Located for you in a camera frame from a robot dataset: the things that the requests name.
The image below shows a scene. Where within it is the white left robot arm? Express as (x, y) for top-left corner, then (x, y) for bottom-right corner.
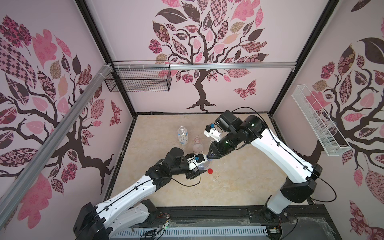
(73, 148), (207, 240)

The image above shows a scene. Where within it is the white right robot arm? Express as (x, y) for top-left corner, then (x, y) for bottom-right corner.
(204, 111), (323, 221)

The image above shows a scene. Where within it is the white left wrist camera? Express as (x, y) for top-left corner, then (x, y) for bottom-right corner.
(187, 154), (209, 170)

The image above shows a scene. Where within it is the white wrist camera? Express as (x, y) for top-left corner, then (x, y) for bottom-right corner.
(204, 123), (223, 142)
(187, 154), (209, 170)

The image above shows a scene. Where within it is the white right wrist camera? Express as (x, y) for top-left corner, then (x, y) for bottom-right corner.
(204, 123), (223, 142)

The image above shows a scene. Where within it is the white slotted cable duct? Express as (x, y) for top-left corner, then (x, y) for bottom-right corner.
(112, 226), (268, 240)

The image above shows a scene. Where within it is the black wire basket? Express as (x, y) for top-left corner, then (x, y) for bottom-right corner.
(105, 60), (172, 93)

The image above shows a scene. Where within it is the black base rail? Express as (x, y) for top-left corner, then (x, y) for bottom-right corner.
(139, 205), (342, 240)

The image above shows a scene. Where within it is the white wire shelf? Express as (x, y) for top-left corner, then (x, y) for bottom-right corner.
(292, 85), (352, 157)

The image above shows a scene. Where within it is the aluminium rail back wall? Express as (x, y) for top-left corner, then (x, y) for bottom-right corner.
(114, 61), (297, 70)

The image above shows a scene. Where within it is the aluminium rail wall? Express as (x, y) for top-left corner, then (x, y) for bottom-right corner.
(114, 61), (297, 70)
(1, 63), (113, 229)

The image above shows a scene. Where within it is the aluminium rail left wall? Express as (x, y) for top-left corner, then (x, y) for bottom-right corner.
(1, 63), (113, 229)

